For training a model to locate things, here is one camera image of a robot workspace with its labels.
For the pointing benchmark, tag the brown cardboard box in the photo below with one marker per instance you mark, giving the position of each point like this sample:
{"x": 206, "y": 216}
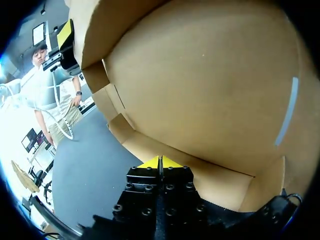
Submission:
{"x": 200, "y": 87}

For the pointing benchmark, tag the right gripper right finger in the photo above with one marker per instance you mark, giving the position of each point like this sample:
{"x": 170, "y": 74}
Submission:
{"x": 180, "y": 195}

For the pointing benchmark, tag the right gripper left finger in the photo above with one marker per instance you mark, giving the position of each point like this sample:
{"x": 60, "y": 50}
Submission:
{"x": 140, "y": 190}

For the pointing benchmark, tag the person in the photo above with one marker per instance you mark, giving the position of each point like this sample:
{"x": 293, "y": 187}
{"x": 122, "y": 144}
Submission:
{"x": 40, "y": 56}

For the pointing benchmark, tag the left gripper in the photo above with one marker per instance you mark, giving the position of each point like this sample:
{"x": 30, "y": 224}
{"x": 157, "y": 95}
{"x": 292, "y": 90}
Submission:
{"x": 67, "y": 60}

